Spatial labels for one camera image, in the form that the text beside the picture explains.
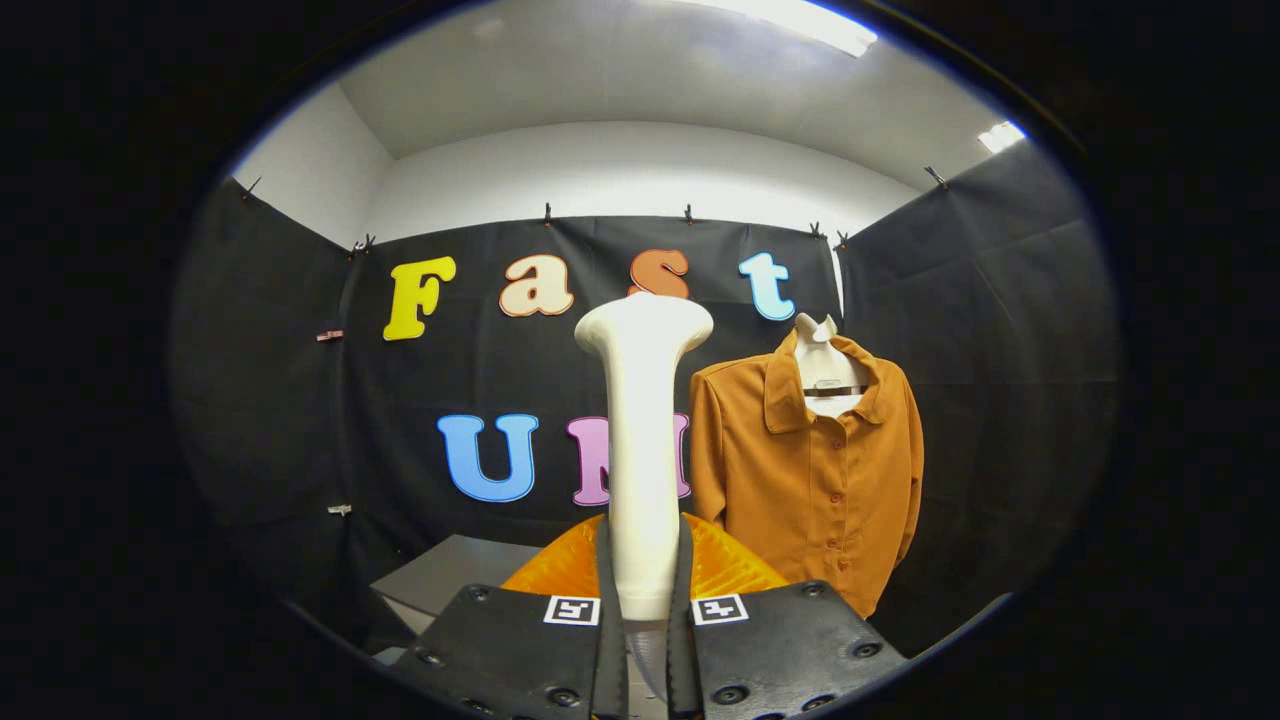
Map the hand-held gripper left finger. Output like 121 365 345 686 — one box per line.
388 513 631 720

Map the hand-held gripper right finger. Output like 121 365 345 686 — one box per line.
665 513 909 720

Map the white steamer hose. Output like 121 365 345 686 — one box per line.
622 618 671 706

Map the orange button shirt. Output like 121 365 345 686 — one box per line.
688 330 925 619

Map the white garment steamer head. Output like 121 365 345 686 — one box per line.
574 292 715 621

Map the white clothes hanger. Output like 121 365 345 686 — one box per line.
793 312 869 419

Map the grey cabinet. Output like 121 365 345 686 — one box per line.
370 534 546 656

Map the row of black cloth clips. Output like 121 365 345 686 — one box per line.
240 165 949 256

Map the long ceiling light panel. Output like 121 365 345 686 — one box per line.
680 0 879 58

